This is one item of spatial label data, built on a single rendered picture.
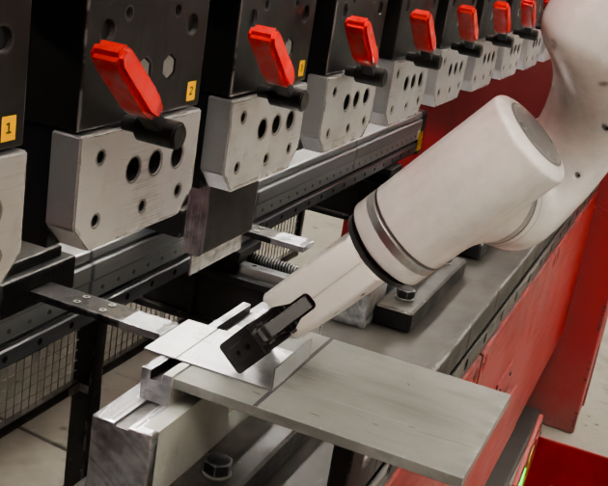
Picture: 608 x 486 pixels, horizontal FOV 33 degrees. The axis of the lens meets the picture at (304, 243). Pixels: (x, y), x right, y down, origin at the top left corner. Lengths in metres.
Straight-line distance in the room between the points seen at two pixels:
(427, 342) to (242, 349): 0.53
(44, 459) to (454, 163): 2.02
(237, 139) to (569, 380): 2.47
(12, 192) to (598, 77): 0.44
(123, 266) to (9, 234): 0.70
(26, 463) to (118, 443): 1.78
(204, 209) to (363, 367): 0.22
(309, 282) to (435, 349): 0.55
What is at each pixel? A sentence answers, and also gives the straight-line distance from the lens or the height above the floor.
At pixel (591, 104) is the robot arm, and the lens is 0.83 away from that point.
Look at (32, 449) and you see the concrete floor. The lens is 2.72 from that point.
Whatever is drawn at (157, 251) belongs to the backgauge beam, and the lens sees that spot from 1.35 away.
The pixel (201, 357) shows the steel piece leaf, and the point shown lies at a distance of 0.94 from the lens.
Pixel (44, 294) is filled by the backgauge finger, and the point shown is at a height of 1.00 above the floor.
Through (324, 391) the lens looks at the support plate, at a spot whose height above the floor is 1.00.
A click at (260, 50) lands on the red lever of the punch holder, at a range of 0.76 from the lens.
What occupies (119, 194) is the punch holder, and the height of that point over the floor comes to 1.21.
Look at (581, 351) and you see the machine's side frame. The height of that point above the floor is 0.27.
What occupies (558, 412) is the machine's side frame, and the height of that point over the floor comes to 0.06.
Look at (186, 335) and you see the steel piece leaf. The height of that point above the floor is 1.00.
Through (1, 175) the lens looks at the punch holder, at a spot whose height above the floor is 1.24.
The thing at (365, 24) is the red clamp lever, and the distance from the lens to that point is 0.94.
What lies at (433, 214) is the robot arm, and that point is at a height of 1.19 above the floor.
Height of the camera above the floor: 1.40
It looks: 18 degrees down
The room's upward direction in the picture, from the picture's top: 9 degrees clockwise
